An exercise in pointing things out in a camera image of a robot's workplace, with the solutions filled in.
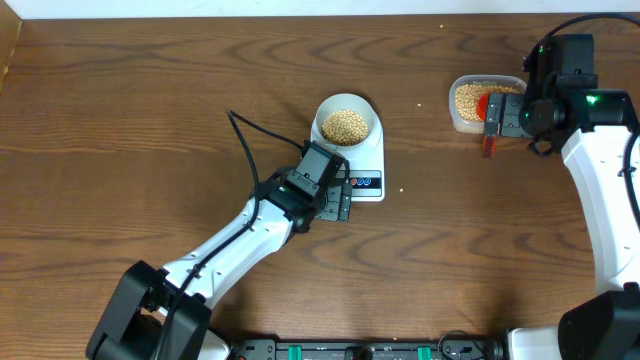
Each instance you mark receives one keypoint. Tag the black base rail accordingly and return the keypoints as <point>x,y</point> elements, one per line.
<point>453,346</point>

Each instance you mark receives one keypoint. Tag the red plastic scoop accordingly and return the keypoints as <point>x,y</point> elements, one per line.
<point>490,127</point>

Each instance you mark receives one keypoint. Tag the white digital kitchen scale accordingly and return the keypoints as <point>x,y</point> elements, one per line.
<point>366,161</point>

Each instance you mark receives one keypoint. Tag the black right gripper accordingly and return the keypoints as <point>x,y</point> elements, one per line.
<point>508,126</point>

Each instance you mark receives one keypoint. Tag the pile of soybeans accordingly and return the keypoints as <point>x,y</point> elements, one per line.
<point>467,96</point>

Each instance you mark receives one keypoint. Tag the clear plastic container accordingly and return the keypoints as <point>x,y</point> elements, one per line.
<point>476,128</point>

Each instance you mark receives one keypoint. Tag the soybeans in white bowl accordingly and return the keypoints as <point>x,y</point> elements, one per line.
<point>345,128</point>

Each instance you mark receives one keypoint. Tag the white bowl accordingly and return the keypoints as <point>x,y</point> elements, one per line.
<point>350,102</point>

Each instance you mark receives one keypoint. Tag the cardboard side panel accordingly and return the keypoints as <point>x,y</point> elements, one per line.
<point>10,28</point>

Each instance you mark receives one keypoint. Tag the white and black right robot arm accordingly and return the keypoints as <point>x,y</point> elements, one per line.
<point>596,132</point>

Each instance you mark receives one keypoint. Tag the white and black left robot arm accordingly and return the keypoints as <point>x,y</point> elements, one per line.
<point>165,313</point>

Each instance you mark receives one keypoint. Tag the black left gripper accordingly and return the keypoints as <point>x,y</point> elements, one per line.
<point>339,203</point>

